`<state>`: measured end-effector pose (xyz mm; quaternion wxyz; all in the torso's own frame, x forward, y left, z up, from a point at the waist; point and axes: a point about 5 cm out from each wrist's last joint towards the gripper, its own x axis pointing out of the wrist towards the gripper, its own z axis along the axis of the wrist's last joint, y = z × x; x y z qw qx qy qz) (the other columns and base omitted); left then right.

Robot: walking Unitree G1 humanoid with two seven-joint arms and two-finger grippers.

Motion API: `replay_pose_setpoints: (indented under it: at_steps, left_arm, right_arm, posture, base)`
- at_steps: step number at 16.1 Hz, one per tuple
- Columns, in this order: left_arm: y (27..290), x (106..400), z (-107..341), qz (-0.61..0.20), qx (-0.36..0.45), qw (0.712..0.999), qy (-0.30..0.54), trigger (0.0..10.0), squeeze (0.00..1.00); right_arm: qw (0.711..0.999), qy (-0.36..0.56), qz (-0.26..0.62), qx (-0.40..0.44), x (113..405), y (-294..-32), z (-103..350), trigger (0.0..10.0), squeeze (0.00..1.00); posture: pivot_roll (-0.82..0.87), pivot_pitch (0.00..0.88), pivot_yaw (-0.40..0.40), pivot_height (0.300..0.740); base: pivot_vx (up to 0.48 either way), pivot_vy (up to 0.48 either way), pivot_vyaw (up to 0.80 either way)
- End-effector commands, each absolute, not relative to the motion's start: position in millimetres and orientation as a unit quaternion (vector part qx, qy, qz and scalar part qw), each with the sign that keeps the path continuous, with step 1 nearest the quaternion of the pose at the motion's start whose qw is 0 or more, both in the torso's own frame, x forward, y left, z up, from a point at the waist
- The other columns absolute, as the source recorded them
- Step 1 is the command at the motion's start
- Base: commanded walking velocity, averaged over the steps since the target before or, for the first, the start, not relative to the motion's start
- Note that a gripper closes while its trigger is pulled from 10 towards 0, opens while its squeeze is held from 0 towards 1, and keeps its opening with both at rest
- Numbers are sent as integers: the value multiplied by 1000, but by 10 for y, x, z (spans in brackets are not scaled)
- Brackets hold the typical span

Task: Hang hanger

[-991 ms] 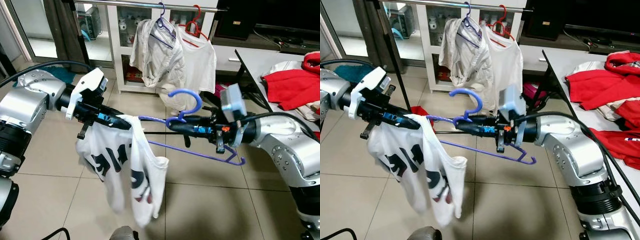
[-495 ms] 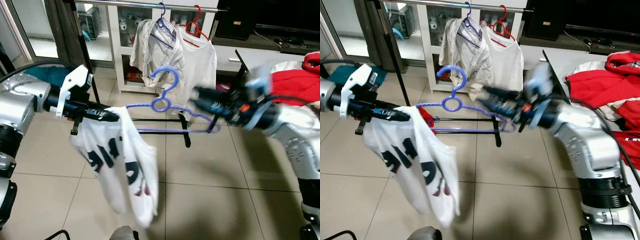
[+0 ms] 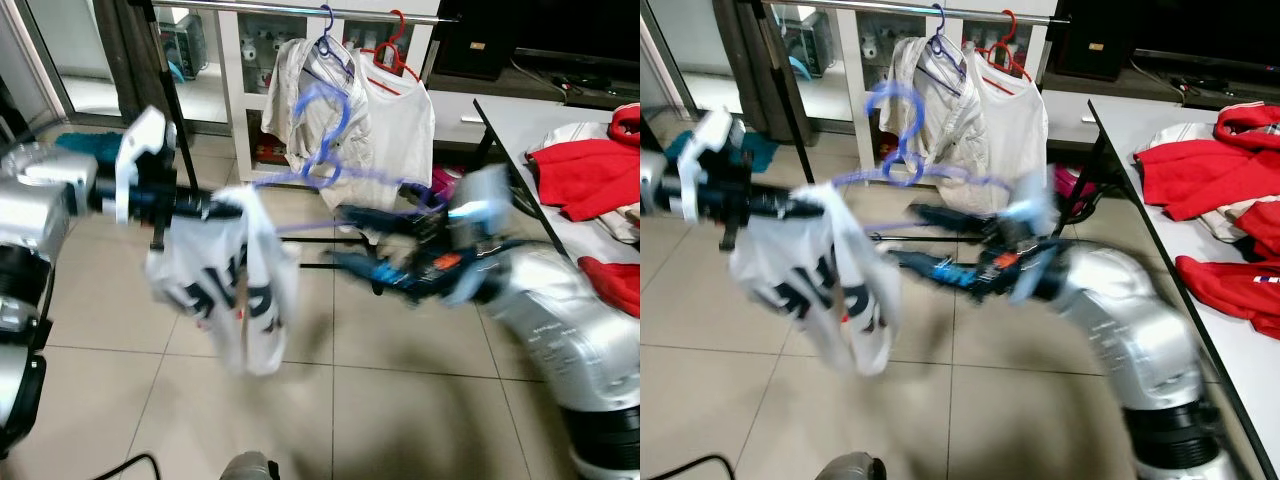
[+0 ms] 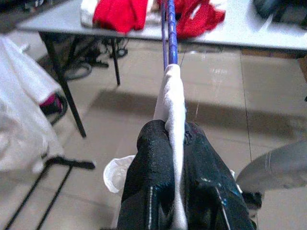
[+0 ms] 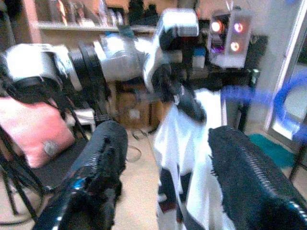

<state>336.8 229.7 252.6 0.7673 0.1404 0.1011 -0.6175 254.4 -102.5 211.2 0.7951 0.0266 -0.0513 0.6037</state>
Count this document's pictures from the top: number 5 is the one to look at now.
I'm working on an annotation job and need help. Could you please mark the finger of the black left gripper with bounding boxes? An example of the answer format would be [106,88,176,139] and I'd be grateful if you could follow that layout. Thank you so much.
[177,90,208,122]

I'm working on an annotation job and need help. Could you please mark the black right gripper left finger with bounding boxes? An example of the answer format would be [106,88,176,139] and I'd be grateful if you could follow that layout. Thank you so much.
[32,120,130,230]

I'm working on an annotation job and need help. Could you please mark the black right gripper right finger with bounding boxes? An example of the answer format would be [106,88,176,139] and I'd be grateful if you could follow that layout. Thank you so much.
[207,125,307,230]

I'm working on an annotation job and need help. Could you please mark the white printed t-shirt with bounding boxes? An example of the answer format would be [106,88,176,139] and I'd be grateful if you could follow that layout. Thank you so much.
[153,88,237,230]

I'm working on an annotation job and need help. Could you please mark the blue wire clothes hanger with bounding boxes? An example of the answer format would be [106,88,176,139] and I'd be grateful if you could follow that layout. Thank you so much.
[220,69,307,143]

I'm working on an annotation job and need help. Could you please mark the teal floor mat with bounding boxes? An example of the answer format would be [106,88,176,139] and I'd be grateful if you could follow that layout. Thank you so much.
[248,133,299,169]

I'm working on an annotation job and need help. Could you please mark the cardboard box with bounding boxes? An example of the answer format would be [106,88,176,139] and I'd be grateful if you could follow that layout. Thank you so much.
[116,92,166,129]

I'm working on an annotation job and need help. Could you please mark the blue white carton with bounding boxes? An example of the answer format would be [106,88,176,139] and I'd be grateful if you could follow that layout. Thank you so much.
[193,46,207,68]

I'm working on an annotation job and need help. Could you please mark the black table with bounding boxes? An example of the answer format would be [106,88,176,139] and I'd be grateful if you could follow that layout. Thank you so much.
[187,68,263,135]

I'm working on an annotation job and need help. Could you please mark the white computer case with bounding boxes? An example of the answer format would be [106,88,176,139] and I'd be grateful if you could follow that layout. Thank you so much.
[208,10,253,69]

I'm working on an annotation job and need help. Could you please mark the pink square pillow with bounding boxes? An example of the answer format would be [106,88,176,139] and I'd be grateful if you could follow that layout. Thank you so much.
[0,95,75,169]

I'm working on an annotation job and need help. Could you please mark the white counter shelf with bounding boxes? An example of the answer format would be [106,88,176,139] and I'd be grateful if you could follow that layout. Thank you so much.
[35,21,158,33]

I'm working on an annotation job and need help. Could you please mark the sliding glass door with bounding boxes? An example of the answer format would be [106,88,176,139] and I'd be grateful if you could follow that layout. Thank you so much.
[263,0,307,147]

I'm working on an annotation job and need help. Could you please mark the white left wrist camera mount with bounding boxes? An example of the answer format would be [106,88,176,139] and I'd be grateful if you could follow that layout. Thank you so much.
[142,9,200,94]

